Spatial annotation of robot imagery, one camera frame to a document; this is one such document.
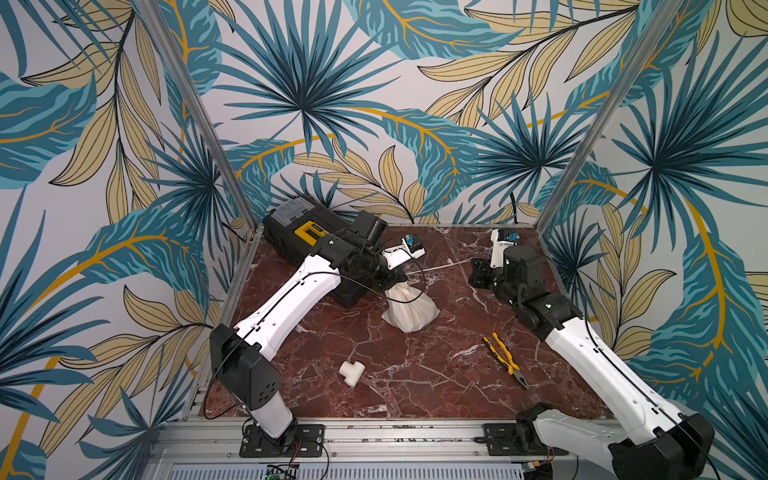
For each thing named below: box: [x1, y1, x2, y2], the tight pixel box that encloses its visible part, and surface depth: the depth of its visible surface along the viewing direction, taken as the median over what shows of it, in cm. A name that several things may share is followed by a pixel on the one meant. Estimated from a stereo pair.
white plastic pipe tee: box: [338, 360, 366, 388], surface depth 84 cm
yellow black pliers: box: [482, 332, 529, 390], surface depth 87 cm
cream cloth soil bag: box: [381, 280, 441, 333], surface depth 82 cm
